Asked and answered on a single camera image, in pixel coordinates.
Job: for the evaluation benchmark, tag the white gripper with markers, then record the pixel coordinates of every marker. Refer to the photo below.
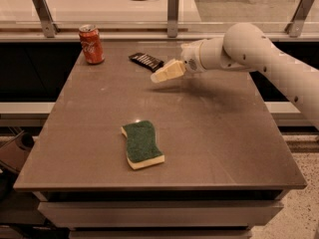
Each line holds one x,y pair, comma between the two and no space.
190,58

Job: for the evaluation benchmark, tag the black rxbar chocolate bar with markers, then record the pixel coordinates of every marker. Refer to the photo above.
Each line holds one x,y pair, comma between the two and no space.
147,61

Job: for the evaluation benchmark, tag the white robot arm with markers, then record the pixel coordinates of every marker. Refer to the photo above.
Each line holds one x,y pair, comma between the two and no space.
244,47

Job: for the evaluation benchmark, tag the green and yellow sponge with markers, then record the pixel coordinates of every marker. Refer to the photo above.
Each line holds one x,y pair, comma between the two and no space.
141,146

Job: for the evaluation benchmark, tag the orange soda can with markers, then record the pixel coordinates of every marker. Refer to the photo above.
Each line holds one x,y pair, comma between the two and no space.
91,44

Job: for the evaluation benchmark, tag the grey drawer cabinet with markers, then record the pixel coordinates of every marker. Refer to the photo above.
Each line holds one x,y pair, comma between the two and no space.
202,219

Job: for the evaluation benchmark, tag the dark chair at left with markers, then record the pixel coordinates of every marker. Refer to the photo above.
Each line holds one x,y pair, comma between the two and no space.
13,155

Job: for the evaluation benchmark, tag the middle metal railing post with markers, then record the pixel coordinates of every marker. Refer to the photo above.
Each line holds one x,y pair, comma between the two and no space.
172,18

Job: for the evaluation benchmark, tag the metal railing post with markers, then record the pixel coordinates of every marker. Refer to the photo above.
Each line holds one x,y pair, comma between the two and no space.
295,26
172,18
49,28

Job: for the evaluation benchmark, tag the right metal railing post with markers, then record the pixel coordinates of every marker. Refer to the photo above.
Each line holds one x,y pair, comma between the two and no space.
295,26

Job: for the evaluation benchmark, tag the left metal railing post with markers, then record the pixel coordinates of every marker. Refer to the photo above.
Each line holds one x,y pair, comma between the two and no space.
49,28

